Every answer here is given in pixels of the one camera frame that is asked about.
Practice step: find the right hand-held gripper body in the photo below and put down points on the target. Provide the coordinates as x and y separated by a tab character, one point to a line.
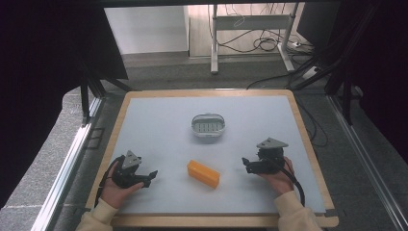
268	158

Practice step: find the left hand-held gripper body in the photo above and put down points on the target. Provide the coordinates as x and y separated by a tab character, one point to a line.
125	170

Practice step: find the orange soap bar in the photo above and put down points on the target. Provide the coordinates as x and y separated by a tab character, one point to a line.
204	173

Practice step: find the grey soap dish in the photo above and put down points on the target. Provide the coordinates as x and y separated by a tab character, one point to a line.
208	125

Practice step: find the person's left hand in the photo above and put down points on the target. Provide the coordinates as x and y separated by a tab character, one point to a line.
117	191

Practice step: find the person's right hand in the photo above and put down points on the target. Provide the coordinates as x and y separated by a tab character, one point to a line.
281	181

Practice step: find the black metal stand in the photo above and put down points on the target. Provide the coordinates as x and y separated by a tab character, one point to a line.
93	93
340	80

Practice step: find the white power strip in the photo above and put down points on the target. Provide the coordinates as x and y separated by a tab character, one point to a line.
310	72

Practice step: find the black curtain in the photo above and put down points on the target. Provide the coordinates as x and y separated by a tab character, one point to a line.
48	80
372	64

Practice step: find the white cabinet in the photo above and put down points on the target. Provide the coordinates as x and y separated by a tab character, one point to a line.
147	29

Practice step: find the aluminium frame rail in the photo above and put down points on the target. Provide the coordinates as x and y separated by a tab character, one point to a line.
369	160
64	170

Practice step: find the white metal desk frame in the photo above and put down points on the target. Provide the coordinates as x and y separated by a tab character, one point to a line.
253	32

